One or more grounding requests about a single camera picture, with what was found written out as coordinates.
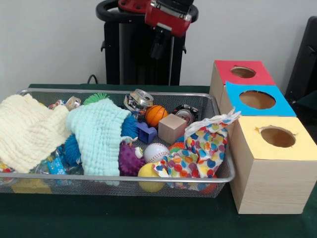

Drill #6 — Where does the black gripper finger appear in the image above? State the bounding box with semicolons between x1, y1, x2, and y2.
149;30;164;59
156;32;172;60

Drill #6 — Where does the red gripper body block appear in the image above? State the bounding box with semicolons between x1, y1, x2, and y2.
144;1;193;38

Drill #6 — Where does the mint waffle cloth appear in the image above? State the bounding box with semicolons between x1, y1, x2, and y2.
64;98;132;178

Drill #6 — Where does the shallow silver mesh bin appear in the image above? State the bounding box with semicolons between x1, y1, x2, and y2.
0;88;236;199

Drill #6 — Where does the wooden box with three holes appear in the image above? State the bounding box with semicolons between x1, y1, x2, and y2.
209;59;317;214

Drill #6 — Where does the crushed silver can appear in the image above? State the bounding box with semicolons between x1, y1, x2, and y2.
123;88;155;111

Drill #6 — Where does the small orange basketball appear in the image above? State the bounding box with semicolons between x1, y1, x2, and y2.
145;105;169;128

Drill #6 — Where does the plain wooden cube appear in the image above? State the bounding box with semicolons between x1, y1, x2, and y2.
158;113;188;145

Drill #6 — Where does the purple toy block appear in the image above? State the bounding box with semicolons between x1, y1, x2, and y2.
135;121;159;145

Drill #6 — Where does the white baseball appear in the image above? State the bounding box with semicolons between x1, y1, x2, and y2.
143;143;171;165

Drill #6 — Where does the polka dot paper napkin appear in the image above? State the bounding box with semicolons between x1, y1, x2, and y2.
151;107;242;179

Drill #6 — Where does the purple spiky toy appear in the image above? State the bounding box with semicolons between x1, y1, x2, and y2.
118;141;147;177

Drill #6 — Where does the yellow ball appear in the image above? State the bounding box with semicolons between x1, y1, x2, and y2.
137;163;165;193

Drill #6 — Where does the black stand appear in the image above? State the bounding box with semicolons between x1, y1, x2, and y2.
284;16;317;100

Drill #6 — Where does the dark green table cloth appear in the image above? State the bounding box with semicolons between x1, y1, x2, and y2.
296;89;317;117
0;83;317;238

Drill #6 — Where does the cream waffle cloth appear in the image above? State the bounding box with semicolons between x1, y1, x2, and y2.
0;93;73;174

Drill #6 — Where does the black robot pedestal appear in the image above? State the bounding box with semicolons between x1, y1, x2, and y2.
96;0;199;86

